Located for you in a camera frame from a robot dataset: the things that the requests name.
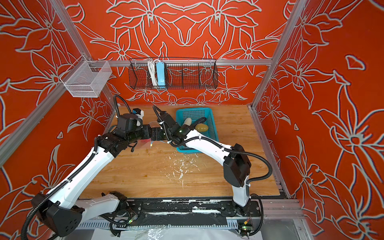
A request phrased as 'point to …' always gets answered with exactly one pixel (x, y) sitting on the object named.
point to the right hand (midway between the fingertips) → (151, 133)
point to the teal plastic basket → (195, 113)
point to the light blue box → (160, 75)
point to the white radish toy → (188, 121)
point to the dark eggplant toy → (201, 120)
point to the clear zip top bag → (143, 143)
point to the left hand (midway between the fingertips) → (150, 126)
